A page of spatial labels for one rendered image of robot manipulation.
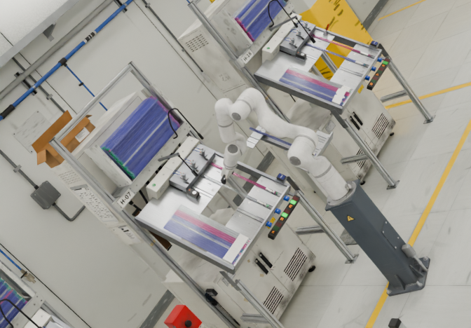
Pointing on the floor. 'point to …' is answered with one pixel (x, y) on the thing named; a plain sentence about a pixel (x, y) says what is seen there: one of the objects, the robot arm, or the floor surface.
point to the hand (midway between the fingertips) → (227, 177)
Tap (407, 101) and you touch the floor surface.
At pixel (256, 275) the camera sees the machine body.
